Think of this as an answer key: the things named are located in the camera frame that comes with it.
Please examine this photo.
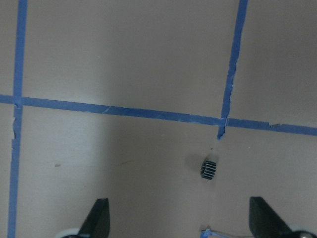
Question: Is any left gripper black left-cam right finger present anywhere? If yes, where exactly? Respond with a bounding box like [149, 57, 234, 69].
[249, 196, 293, 238]

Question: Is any left gripper black left-cam left finger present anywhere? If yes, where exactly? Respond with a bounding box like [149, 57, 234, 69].
[78, 198, 110, 238]

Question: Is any small black gear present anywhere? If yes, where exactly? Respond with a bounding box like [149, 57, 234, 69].
[200, 160, 216, 180]

